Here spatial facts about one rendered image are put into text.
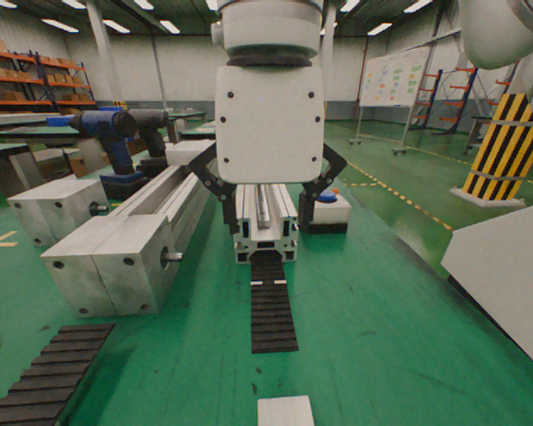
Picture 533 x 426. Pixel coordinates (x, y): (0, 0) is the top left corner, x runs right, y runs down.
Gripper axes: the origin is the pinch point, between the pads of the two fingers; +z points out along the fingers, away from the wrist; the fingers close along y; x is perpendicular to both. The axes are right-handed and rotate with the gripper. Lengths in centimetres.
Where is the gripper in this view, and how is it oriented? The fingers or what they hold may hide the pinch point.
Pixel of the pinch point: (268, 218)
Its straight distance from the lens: 26.3
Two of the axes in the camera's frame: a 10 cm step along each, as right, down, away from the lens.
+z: 0.0, 8.9, 4.5
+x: -0.6, -4.5, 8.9
